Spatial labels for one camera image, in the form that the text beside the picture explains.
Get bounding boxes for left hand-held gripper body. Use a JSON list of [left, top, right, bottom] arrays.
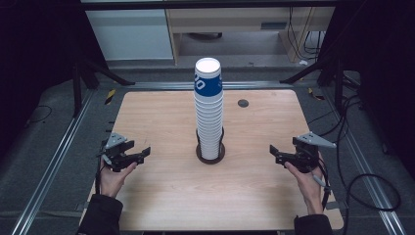
[[100, 131, 132, 173]]

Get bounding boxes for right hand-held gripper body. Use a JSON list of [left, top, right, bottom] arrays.
[[292, 131, 337, 174]]

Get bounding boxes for black cup holder stand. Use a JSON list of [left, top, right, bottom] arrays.
[[195, 126, 226, 165]]

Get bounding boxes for stack of paper cups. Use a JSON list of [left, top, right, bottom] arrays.
[[194, 57, 225, 161]]

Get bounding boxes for person's right hand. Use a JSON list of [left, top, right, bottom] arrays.
[[284, 153, 327, 215]]

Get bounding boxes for person's left hand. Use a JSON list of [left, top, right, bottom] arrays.
[[99, 161, 138, 199]]

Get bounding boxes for yellow black tape strip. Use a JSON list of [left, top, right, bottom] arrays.
[[307, 87, 326, 102], [104, 88, 116, 106]]

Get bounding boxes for black metal stand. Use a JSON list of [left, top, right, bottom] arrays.
[[279, 58, 346, 114], [71, 58, 136, 118]]

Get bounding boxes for white cabinet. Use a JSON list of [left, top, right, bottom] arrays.
[[85, 9, 174, 62]]

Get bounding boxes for right hand-held gripper cable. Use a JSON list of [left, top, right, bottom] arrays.
[[312, 156, 333, 212]]

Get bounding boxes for hand-held gripper cable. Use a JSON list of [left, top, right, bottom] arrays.
[[312, 156, 333, 212], [94, 151, 108, 197]]

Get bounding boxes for left hand-held gripper cable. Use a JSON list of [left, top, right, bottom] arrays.
[[94, 151, 108, 197]]

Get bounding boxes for metal floor rail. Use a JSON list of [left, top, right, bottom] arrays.
[[11, 89, 96, 235], [321, 87, 407, 235], [125, 81, 292, 91]]

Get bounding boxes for thin black floor cable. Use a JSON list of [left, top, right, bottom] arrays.
[[23, 105, 53, 128]]

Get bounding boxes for looped black floor cable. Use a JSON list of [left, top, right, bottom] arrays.
[[336, 94, 402, 235]]

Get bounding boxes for black cables under desk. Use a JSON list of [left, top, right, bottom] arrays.
[[287, 7, 325, 62]]

